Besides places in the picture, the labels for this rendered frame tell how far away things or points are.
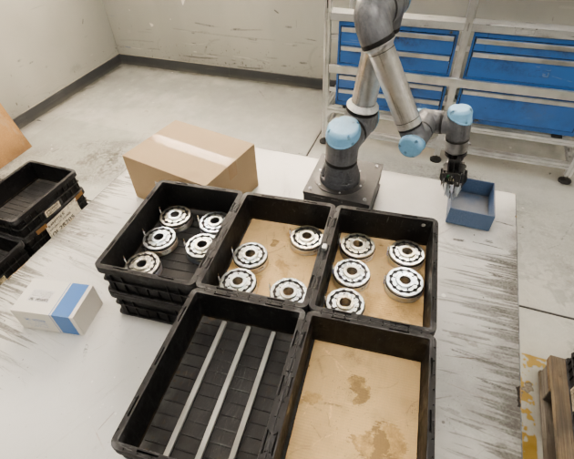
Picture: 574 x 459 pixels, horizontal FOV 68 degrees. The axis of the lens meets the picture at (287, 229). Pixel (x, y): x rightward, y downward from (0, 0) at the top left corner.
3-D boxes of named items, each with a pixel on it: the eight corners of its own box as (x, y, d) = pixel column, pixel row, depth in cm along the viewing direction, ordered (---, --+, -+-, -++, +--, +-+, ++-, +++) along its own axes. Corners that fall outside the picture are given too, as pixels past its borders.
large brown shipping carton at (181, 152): (137, 196, 173) (121, 155, 159) (185, 159, 191) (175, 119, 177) (214, 229, 157) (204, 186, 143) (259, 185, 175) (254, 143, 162)
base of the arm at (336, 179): (331, 161, 167) (332, 140, 160) (366, 173, 161) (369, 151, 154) (312, 183, 158) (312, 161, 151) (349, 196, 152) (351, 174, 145)
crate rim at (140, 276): (161, 184, 144) (159, 178, 142) (245, 197, 138) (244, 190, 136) (94, 271, 116) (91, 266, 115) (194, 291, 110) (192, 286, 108)
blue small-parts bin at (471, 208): (448, 188, 167) (453, 175, 162) (488, 197, 163) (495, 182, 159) (445, 222, 153) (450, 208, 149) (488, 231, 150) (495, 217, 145)
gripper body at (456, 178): (439, 187, 148) (442, 158, 140) (442, 173, 154) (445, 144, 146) (462, 188, 145) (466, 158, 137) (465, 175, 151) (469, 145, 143)
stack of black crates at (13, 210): (65, 224, 246) (29, 159, 215) (107, 235, 238) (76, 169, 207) (10, 273, 219) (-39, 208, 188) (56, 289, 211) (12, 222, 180)
